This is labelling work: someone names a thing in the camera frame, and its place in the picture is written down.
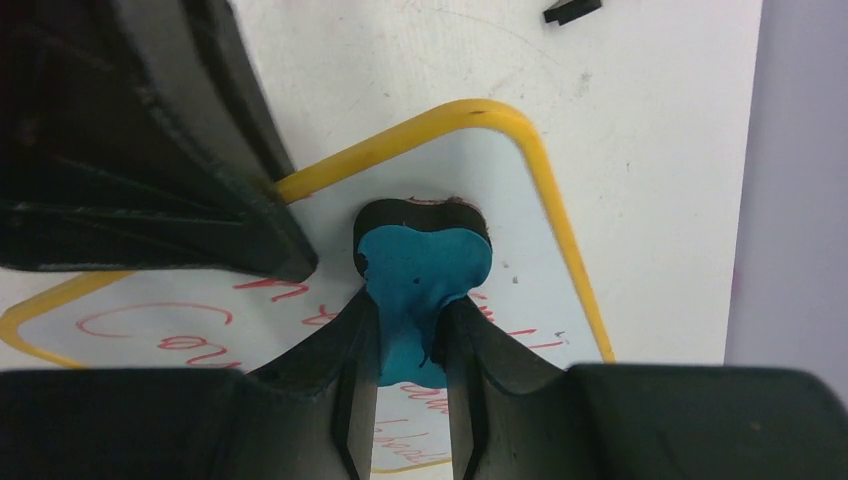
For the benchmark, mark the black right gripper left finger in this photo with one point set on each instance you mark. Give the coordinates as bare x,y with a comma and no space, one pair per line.
308,414

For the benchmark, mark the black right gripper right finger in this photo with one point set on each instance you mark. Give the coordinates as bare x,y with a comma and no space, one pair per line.
629,424

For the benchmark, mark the yellow framed whiteboard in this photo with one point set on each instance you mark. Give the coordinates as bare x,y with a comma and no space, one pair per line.
309,413

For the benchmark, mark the metal wire whiteboard stand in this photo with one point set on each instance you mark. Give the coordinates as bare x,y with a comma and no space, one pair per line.
566,11

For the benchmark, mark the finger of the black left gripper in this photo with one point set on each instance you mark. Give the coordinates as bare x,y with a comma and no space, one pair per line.
132,166
188,65

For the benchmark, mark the blue whiteboard eraser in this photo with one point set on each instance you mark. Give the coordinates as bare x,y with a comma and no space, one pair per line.
416,258

